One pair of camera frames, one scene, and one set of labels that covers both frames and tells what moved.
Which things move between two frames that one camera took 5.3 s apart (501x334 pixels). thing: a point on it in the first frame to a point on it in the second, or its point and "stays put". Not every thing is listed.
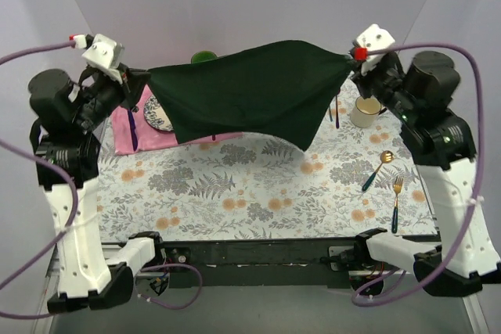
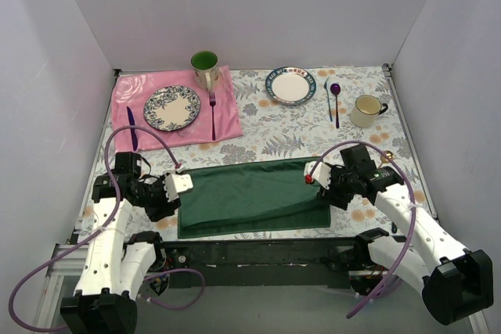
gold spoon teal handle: x=385 y=157 stays put
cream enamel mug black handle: x=365 y=112 stays put
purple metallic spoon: x=337 y=123 stays put
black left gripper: x=131 y=86 to x=161 y=206
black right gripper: x=360 y=79 to x=331 y=192
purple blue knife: x=133 y=129 stays put
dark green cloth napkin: x=282 y=89 to x=251 y=197
